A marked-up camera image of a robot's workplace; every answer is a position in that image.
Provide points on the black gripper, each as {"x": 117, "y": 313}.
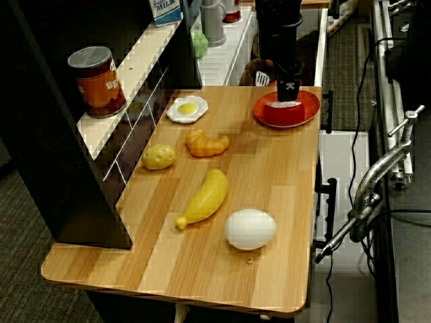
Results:
{"x": 281, "y": 43}

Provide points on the red and white toy sushi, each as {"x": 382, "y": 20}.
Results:
{"x": 284, "y": 112}

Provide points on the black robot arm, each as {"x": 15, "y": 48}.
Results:
{"x": 277, "y": 8}

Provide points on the red round plate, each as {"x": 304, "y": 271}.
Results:
{"x": 311, "y": 104}

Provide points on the brown cloth in sink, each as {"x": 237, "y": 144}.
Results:
{"x": 308, "y": 47}

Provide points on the tomato print can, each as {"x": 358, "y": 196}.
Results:
{"x": 231, "y": 10}

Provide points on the orange toy croissant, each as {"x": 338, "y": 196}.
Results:
{"x": 205, "y": 144}

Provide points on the green toy grapes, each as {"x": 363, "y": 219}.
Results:
{"x": 199, "y": 43}

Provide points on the toy fried egg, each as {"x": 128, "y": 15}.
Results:
{"x": 187, "y": 109}

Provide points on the metal C clamp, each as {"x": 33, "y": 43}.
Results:
{"x": 370, "y": 188}

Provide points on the yellow toy banana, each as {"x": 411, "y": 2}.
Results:
{"x": 208, "y": 195}

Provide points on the blue white milk carton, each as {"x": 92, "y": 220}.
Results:
{"x": 165, "y": 11}

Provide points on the white toy egg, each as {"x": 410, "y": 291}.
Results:
{"x": 250, "y": 229}

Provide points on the yellow toy potato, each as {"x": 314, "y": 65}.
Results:
{"x": 158, "y": 157}

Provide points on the light wooden shelf board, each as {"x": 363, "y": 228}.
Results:
{"x": 134, "y": 70}

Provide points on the orange bean can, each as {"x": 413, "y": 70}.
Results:
{"x": 97, "y": 84}

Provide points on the aluminium frame rail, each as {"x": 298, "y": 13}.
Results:
{"x": 387, "y": 84}

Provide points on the narrow black shelf post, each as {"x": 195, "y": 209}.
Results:
{"x": 190, "y": 50}

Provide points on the wide black shelf post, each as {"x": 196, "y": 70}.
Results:
{"x": 67, "y": 168}

